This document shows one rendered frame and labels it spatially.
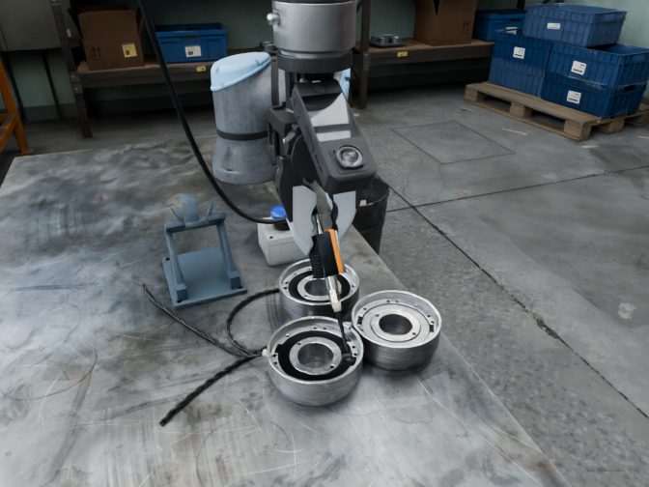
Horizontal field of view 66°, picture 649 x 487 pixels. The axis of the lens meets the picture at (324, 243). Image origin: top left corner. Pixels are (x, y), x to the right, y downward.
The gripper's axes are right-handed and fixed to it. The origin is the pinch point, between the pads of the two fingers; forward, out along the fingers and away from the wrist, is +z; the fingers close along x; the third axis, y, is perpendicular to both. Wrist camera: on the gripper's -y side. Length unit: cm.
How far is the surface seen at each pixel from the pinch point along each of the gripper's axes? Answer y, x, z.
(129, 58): 349, 3, 44
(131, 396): -1.2, 22.8, 13.0
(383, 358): -8.5, -3.8, 10.8
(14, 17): 379, 70, 18
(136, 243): 32.0, 19.5, 13.2
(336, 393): -11.0, 3.1, 11.0
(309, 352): -3.8, 3.3, 11.5
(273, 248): 17.1, 0.8, 10.2
